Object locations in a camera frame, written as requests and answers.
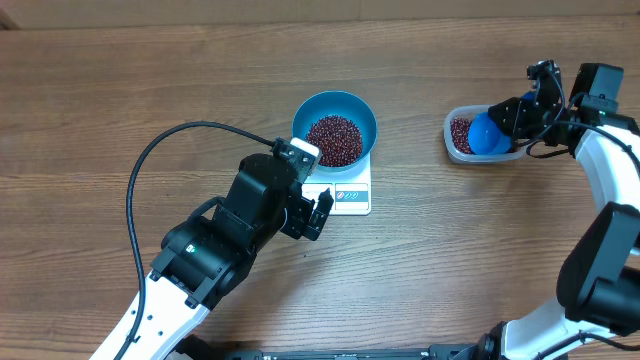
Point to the clear plastic food container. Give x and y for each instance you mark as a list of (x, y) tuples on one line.
[(456, 156)]

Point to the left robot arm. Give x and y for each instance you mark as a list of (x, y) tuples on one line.
[(204, 258)]

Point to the blue plastic measuring scoop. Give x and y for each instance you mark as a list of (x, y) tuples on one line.
[(504, 127)]

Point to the red adzuki beans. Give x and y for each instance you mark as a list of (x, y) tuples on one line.
[(459, 128)]

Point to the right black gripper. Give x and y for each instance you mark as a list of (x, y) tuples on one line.
[(515, 115)]

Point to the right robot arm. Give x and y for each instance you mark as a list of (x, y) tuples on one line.
[(597, 294)]

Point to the red beans in bowl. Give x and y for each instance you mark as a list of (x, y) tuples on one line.
[(339, 140)]

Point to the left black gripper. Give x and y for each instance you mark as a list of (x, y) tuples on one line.
[(301, 208)]

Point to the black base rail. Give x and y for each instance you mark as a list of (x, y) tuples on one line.
[(194, 348)]

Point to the white digital kitchen scale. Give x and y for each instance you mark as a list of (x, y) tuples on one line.
[(351, 188)]

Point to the teal blue bowl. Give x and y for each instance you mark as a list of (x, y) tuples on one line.
[(340, 103)]

